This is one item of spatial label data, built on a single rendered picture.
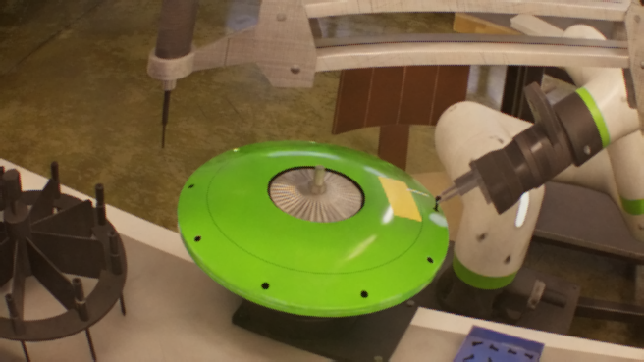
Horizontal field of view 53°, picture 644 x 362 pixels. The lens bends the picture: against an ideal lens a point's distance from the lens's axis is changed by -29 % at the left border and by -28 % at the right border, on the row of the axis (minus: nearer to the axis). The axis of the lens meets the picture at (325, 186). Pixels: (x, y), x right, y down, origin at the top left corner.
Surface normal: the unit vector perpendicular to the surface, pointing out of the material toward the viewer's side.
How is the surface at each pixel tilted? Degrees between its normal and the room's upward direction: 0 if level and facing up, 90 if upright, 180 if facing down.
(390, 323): 0
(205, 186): 23
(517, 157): 43
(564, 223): 0
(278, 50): 90
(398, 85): 90
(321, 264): 17
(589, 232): 0
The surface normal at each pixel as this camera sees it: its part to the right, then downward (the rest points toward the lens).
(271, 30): -0.08, 0.54
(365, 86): 0.59, 0.51
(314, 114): 0.13, -0.82
